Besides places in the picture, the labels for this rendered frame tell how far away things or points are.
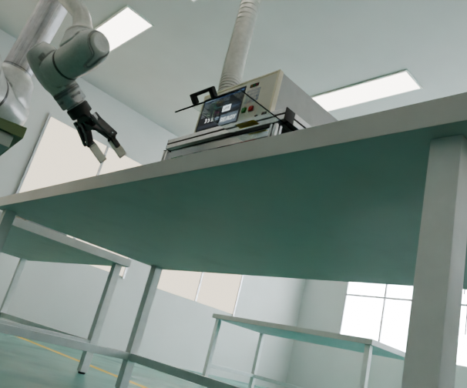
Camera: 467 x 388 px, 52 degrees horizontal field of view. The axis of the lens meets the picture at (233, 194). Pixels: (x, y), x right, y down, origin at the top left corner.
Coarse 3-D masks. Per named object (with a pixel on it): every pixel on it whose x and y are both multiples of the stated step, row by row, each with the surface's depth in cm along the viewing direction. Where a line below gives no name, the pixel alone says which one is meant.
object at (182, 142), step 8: (272, 112) 162; (280, 112) 159; (288, 112) 158; (288, 120) 158; (296, 120) 161; (216, 128) 184; (296, 128) 161; (304, 128) 164; (184, 136) 199; (192, 136) 194; (200, 136) 189; (208, 136) 185; (216, 136) 182; (224, 136) 180; (232, 136) 179; (168, 144) 206; (176, 144) 201; (184, 144) 196; (192, 144) 195; (200, 144) 192
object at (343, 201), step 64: (320, 128) 90; (384, 128) 79; (448, 128) 72; (64, 192) 170; (128, 192) 147; (192, 192) 132; (256, 192) 119; (320, 192) 109; (384, 192) 100; (128, 256) 271; (192, 256) 223; (256, 256) 189; (320, 256) 164; (384, 256) 145
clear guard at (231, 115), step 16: (224, 96) 151; (240, 96) 148; (208, 112) 163; (224, 112) 161; (240, 112) 158; (256, 112) 155; (224, 128) 171; (240, 128) 168; (256, 128) 166; (288, 128) 160
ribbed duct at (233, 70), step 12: (252, 0) 376; (240, 12) 373; (252, 12) 373; (240, 24) 367; (252, 24) 371; (240, 36) 362; (228, 48) 366; (240, 48) 358; (228, 60) 355; (240, 60) 355; (228, 72) 348; (240, 72) 352; (228, 84) 343
